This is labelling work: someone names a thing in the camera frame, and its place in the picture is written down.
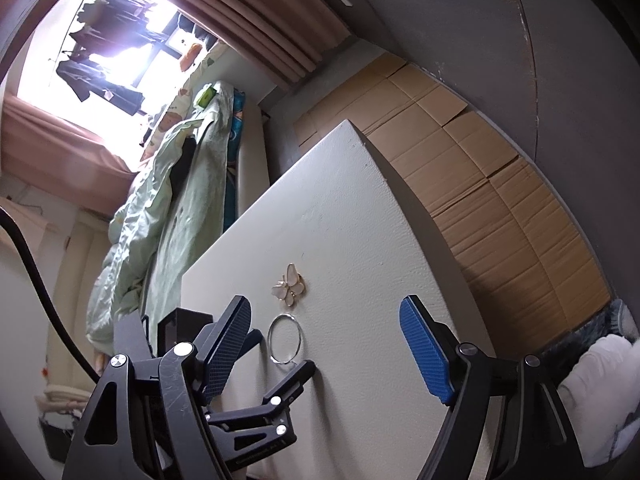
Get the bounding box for black jewelry box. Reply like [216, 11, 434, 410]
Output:
[156, 308, 213, 356]

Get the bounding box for butterfly shell brooch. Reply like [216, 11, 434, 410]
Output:
[271, 263, 306, 309]

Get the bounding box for light green duvet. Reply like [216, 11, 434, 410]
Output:
[86, 119, 202, 354]

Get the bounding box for white low table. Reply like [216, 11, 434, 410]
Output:
[181, 122, 492, 479]

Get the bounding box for flattened cardboard on floor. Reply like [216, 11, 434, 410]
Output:
[293, 53, 611, 358]

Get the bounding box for bed with green sheet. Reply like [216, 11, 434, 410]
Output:
[115, 81, 269, 344]

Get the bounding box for left pink curtain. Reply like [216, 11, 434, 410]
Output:
[1, 94, 134, 216]

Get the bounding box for pink curtain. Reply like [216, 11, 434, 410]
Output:
[1, 94, 134, 216]
[168, 0, 350, 89]

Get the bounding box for right pink curtain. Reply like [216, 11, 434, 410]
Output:
[168, 0, 350, 89]

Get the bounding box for hanging dark clothes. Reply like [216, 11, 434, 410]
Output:
[56, 0, 167, 116]

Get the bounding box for silver bangle ring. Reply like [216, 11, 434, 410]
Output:
[266, 312, 305, 365]

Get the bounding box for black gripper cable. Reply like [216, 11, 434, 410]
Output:
[0, 206, 101, 384]

